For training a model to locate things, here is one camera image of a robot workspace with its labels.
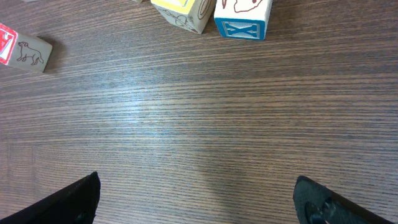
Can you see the blue H letter block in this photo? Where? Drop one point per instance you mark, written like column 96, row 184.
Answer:
column 242, row 19

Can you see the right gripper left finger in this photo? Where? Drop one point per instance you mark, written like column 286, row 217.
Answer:
column 74, row 204

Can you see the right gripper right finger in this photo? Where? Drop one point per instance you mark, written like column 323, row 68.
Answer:
column 316, row 204

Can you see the yellow top block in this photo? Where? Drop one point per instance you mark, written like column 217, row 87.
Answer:
column 191, row 15

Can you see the red V letter block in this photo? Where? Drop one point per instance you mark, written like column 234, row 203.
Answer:
column 26, row 52

